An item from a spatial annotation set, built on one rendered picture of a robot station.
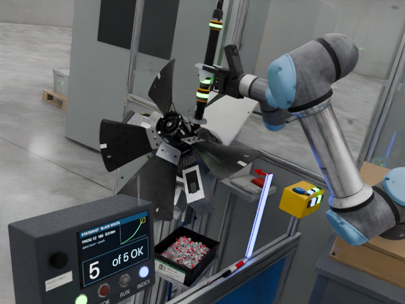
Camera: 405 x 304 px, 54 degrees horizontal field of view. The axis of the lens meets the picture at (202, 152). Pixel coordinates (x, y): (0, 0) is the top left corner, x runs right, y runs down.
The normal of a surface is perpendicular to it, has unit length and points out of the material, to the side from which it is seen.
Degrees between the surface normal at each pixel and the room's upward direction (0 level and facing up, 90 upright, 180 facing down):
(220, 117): 50
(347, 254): 90
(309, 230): 90
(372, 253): 90
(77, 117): 90
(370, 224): 79
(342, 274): 0
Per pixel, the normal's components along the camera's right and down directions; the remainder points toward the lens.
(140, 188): 0.15, -0.31
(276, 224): -0.66, 0.14
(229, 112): -0.38, -0.49
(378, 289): 0.18, -0.92
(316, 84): 0.24, 0.14
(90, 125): -0.49, 0.21
